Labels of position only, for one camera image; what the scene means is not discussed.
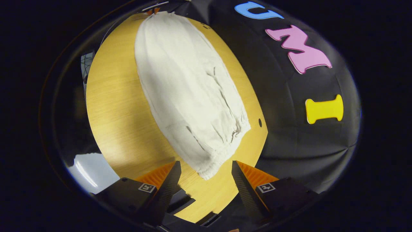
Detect white jeans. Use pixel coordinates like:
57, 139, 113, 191
135, 11, 251, 181

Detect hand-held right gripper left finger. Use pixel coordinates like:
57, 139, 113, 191
92, 160, 182, 227

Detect black backdrop cloth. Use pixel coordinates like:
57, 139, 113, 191
172, 0, 361, 194

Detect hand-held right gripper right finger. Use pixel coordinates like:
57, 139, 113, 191
231, 160, 319, 226

